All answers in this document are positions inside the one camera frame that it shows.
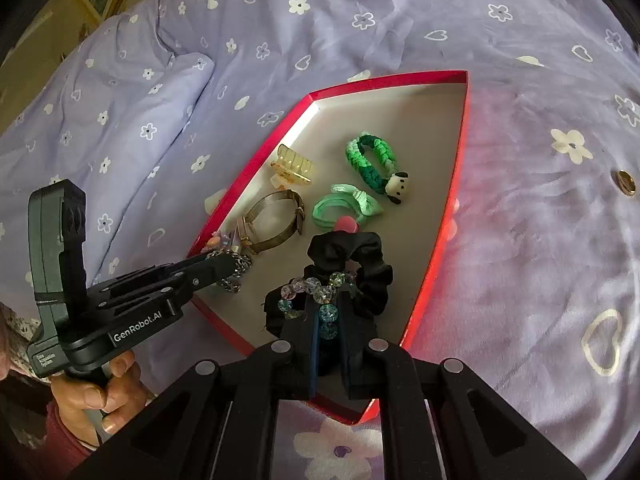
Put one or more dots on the red shallow box tray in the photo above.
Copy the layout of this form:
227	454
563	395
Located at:
386	154

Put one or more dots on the yellow hair claw clip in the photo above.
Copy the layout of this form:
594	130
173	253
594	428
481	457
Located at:
289	168

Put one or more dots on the black velvet scrunchie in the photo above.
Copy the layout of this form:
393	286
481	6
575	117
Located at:
347	269

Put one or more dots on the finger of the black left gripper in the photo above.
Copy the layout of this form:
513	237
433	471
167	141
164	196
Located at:
193	274

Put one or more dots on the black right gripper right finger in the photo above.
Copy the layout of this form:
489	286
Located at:
376	369

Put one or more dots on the left hand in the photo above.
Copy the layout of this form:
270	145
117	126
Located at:
123	398

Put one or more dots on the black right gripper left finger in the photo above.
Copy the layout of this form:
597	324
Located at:
286	369

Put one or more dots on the lilac flower print duvet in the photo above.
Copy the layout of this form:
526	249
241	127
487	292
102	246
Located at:
516	250

